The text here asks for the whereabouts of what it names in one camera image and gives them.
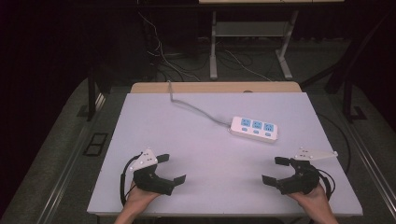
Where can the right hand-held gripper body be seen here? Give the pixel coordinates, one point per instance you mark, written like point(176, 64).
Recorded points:
point(303, 180)

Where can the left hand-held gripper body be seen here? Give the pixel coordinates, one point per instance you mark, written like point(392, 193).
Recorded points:
point(151, 182)

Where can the person's left hand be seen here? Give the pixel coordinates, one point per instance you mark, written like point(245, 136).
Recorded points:
point(140, 199)

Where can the person's right hand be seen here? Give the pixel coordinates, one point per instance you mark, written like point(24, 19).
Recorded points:
point(313, 200)

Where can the white blue power strip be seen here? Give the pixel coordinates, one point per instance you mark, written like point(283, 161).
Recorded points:
point(253, 133)

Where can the black metal stand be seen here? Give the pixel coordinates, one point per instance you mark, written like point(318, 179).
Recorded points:
point(91, 93)
point(348, 99)

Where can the black floor socket frame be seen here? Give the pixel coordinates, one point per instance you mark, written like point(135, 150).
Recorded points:
point(95, 143)

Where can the metal floor rail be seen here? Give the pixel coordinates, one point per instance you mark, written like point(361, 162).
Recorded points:
point(370, 158)
point(67, 161)

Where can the white metal table frame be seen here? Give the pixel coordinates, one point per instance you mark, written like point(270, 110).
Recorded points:
point(213, 46)

